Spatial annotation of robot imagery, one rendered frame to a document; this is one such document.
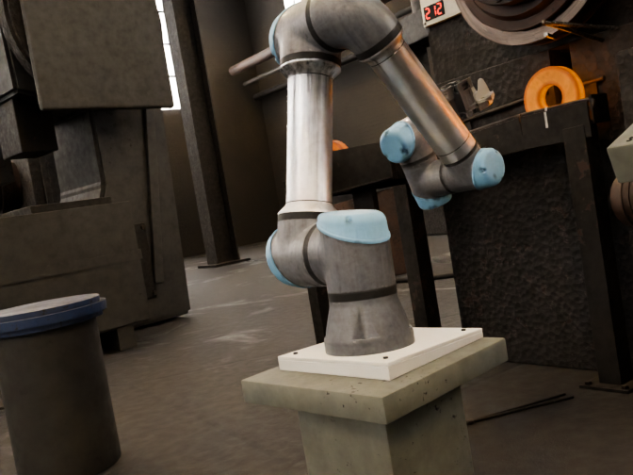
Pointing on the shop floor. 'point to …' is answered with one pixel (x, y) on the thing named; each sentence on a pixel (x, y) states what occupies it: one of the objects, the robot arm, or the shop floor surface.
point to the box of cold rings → (77, 265)
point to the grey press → (96, 120)
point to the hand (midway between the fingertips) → (490, 97)
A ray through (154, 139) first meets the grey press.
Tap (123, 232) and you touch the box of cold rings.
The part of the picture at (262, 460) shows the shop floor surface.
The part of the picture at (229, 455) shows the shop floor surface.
